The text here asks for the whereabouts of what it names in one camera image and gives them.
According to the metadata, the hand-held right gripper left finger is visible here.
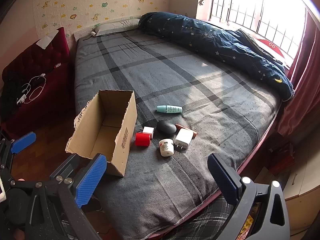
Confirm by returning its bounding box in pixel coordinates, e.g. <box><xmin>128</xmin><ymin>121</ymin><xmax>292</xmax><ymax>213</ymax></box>
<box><xmin>25</xmin><ymin>153</ymin><xmax>108</xmax><ymax>240</ymax></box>

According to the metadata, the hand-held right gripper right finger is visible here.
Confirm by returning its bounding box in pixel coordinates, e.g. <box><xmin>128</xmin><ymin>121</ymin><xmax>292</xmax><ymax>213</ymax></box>
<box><xmin>207</xmin><ymin>153</ymin><xmax>291</xmax><ymax>240</ymax></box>

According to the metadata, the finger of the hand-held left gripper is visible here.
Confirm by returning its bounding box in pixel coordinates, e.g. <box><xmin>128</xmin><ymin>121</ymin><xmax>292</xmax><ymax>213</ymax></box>
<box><xmin>50</xmin><ymin>154</ymin><xmax>81</xmax><ymax>179</ymax></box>
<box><xmin>0</xmin><ymin>132</ymin><xmax>37</xmax><ymax>180</ymax></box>

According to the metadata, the brown lipstick tube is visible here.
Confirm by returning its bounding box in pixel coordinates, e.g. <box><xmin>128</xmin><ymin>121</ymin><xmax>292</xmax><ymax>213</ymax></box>
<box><xmin>175</xmin><ymin>123</ymin><xmax>197</xmax><ymax>138</ymax></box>

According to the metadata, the large white charger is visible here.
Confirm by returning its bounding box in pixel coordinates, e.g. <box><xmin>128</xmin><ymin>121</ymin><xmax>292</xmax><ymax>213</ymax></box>
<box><xmin>174</xmin><ymin>128</ymin><xmax>194</xmax><ymax>152</ymax></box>

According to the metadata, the brown cardboard box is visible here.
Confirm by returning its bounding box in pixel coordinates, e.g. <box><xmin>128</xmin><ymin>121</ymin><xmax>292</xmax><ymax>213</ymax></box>
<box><xmin>65</xmin><ymin>89</ymin><xmax>137</xmax><ymax>177</ymax></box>

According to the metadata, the white cream jar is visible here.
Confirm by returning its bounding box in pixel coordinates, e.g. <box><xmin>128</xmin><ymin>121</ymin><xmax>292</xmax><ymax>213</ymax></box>
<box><xmin>159</xmin><ymin>139</ymin><xmax>174</xmax><ymax>157</ymax></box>

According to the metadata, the red cylinder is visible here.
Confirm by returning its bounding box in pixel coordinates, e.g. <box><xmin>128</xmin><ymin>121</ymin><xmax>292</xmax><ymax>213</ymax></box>
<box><xmin>135</xmin><ymin>132</ymin><xmax>151</xmax><ymax>147</ymax></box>

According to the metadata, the black oval case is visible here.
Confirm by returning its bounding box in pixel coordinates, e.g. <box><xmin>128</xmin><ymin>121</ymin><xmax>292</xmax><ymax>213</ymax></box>
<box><xmin>156</xmin><ymin>120</ymin><xmax>177</xmax><ymax>138</ymax></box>

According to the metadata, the small white charger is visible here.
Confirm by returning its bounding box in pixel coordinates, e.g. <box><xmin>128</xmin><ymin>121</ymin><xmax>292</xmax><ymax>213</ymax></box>
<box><xmin>139</xmin><ymin>126</ymin><xmax>155</xmax><ymax>139</ymax></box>

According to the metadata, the teal plastic bottle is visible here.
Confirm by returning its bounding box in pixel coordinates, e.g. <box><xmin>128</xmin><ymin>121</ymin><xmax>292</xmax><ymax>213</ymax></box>
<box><xmin>156</xmin><ymin>105</ymin><xmax>183</xmax><ymax>114</ymax></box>

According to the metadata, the dark plaid mattress cover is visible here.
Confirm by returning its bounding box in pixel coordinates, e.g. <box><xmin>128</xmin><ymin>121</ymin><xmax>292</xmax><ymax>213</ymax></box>
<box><xmin>162</xmin><ymin>195</ymin><xmax>240</xmax><ymax>240</ymax></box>

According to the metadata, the black cloth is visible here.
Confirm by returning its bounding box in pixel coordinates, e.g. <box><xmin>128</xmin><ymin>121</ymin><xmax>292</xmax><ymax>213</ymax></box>
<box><xmin>1</xmin><ymin>70</ymin><xmax>28</xmax><ymax>115</ymax></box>

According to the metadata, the beige wooden cabinet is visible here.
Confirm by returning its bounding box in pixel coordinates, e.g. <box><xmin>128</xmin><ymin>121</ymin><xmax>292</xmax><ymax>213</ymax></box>
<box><xmin>282</xmin><ymin>140</ymin><xmax>320</xmax><ymax>240</ymax></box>

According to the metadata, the red velvet sofa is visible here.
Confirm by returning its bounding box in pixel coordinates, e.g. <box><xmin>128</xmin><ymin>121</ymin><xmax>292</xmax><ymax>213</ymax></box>
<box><xmin>1</xmin><ymin>27</ymin><xmax>75</xmax><ymax>135</ymax></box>

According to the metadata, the white paper sheet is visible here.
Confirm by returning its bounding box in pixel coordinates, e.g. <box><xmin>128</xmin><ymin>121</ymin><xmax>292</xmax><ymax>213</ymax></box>
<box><xmin>36</xmin><ymin>30</ymin><xmax>59</xmax><ymax>49</ymax></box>

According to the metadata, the grey plaid bed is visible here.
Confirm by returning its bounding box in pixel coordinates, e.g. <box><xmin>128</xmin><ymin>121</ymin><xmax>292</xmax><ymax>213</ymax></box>
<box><xmin>74</xmin><ymin>27</ymin><xmax>294</xmax><ymax>240</ymax></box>

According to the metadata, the red cushion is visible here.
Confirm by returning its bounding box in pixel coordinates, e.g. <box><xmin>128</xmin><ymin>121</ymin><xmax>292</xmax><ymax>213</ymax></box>
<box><xmin>255</xmin><ymin>36</ymin><xmax>292</xmax><ymax>67</ymax></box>

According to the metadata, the navy star-print quilt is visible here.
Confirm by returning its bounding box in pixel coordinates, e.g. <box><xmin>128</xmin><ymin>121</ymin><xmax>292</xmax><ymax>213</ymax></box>
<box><xmin>139</xmin><ymin>12</ymin><xmax>294</xmax><ymax>102</ymax></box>

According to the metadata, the grey pillow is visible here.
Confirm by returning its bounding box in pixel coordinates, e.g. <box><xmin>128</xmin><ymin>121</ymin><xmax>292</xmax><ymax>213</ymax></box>
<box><xmin>93</xmin><ymin>18</ymin><xmax>140</xmax><ymax>37</ymax></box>

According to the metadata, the barred window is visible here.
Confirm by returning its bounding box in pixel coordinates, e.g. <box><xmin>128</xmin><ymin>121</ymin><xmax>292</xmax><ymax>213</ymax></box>
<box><xmin>209</xmin><ymin>0</ymin><xmax>307</xmax><ymax>45</ymax></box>

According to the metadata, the white charging cable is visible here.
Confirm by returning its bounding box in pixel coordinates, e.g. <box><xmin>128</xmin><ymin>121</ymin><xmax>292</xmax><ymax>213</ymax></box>
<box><xmin>16</xmin><ymin>73</ymin><xmax>47</xmax><ymax>105</ymax></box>

